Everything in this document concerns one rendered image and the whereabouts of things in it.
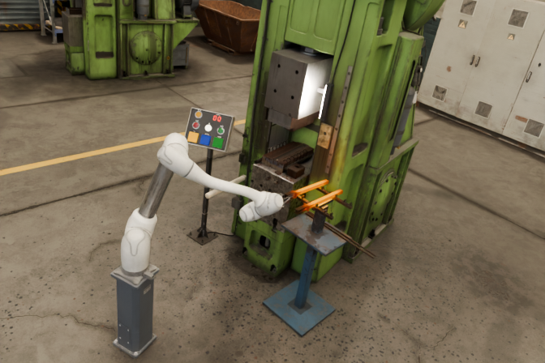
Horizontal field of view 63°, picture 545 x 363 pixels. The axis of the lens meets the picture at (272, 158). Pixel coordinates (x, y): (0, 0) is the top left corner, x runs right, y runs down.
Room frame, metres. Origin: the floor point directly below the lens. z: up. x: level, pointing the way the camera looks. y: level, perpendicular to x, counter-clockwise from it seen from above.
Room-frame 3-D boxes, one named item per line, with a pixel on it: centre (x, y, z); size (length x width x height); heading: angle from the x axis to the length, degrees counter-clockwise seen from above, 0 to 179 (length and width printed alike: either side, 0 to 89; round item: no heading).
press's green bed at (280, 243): (3.14, -0.17, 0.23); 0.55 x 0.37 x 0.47; 147
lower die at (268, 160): (3.16, -0.12, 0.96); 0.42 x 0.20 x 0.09; 147
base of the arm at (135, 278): (2.01, 0.68, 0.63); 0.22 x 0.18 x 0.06; 67
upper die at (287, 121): (3.16, -0.12, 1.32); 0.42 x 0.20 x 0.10; 147
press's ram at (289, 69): (3.13, -0.15, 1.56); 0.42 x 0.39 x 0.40; 147
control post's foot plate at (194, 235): (3.22, 0.51, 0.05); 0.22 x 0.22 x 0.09; 57
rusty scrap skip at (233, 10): (9.98, 1.29, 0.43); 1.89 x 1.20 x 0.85; 47
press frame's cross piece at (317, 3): (3.26, -0.24, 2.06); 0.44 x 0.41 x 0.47; 147
